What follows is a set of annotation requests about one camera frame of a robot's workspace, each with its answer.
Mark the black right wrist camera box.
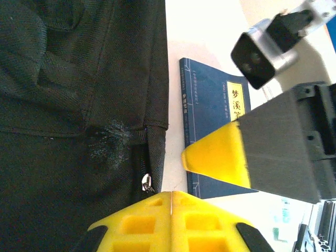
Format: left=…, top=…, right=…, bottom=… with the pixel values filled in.
left=230, top=9, right=316, bottom=90

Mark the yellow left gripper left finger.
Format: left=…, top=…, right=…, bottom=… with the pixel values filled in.
left=76, top=191, right=172, bottom=252

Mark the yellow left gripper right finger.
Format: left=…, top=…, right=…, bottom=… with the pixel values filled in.
left=171, top=191, right=275, bottom=252

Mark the white right camera bracket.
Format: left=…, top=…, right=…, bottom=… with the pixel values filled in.
left=283, top=0, right=336, bottom=37

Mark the dark blue book yellow label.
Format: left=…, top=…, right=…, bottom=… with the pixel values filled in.
left=179, top=57, right=260, bottom=200

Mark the black backpack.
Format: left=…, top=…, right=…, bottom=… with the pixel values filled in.
left=0, top=0, right=170, bottom=252

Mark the long aluminium table rail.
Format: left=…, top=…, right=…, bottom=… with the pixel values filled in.
left=291, top=199, right=336, bottom=252

